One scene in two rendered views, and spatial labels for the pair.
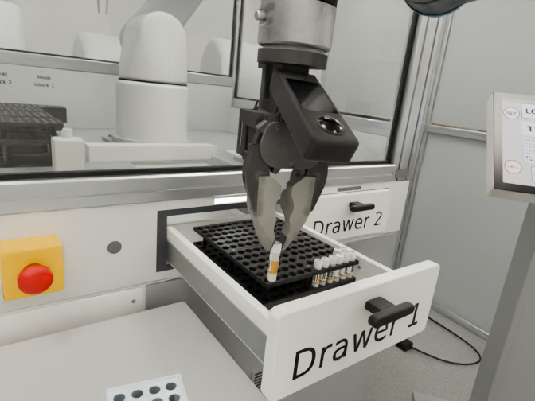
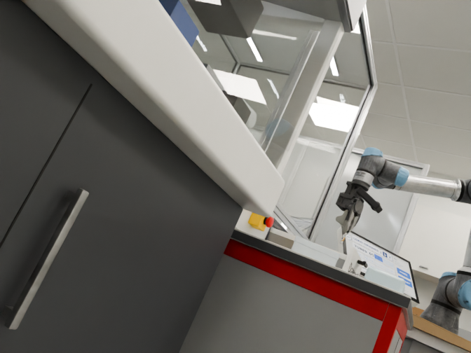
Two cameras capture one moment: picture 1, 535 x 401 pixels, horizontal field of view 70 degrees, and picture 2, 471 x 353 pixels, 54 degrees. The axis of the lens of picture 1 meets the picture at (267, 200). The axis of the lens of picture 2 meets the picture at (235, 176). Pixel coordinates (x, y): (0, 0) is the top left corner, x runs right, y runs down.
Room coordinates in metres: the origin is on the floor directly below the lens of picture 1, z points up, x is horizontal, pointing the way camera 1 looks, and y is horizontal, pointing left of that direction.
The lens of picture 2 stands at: (-0.95, 1.14, 0.61)
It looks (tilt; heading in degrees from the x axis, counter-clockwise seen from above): 13 degrees up; 335
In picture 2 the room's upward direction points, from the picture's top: 25 degrees clockwise
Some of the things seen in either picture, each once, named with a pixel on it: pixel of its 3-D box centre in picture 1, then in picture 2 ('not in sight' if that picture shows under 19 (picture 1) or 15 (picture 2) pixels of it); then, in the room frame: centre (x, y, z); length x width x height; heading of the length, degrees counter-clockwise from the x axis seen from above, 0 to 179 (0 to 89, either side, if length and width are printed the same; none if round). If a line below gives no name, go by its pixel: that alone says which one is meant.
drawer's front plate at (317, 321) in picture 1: (361, 321); (352, 268); (0.43, -0.13, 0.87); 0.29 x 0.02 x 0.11; 127
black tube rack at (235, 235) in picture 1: (269, 260); not in sight; (0.59, -0.01, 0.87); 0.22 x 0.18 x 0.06; 37
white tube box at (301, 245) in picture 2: not in sight; (313, 255); (0.08, 0.34, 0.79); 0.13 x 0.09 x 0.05; 53
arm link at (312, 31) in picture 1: (292, 30); (362, 179); (0.42, -0.01, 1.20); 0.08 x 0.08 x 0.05
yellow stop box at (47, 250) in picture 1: (32, 266); (260, 218); (0.47, 0.31, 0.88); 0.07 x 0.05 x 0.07; 127
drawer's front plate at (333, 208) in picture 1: (348, 215); not in sight; (0.87, -0.19, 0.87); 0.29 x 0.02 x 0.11; 127
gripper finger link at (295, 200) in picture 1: (288, 206); (346, 224); (0.43, -0.03, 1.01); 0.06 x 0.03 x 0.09; 23
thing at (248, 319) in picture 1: (266, 260); (303, 251); (0.60, -0.01, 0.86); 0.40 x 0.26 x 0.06; 37
